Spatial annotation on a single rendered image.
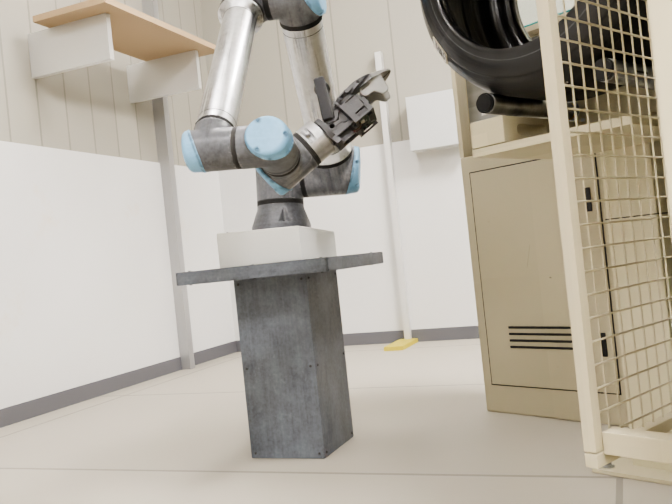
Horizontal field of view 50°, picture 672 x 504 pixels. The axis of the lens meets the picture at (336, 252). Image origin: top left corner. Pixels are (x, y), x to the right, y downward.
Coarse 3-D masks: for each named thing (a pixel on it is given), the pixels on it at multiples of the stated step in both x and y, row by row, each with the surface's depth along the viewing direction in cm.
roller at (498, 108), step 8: (480, 96) 160; (488, 96) 158; (496, 96) 159; (504, 96) 162; (480, 104) 160; (488, 104) 158; (496, 104) 159; (504, 104) 161; (512, 104) 163; (520, 104) 165; (528, 104) 167; (536, 104) 169; (544, 104) 171; (568, 104) 179; (488, 112) 159; (496, 112) 161; (504, 112) 162; (512, 112) 164; (520, 112) 166; (528, 112) 168; (536, 112) 170; (544, 112) 172; (568, 112) 178
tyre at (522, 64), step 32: (448, 0) 176; (480, 0) 183; (512, 0) 181; (640, 0) 132; (448, 32) 160; (480, 32) 182; (512, 32) 181; (576, 32) 138; (608, 32) 136; (448, 64) 166; (480, 64) 155; (512, 64) 149; (640, 64) 149; (512, 96) 157; (544, 96) 155; (576, 96) 158
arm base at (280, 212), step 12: (264, 204) 228; (276, 204) 226; (288, 204) 227; (300, 204) 230; (264, 216) 227; (276, 216) 225; (288, 216) 226; (300, 216) 228; (252, 228) 231; (264, 228) 225
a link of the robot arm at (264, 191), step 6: (258, 174) 230; (258, 180) 230; (264, 180) 228; (258, 186) 230; (264, 186) 228; (270, 186) 227; (294, 186) 228; (300, 186) 227; (258, 192) 231; (264, 192) 228; (270, 192) 227; (276, 192) 227; (288, 192) 227; (294, 192) 229; (300, 192) 229; (306, 192) 229; (258, 198) 231; (264, 198) 228; (270, 198) 227; (300, 198) 231
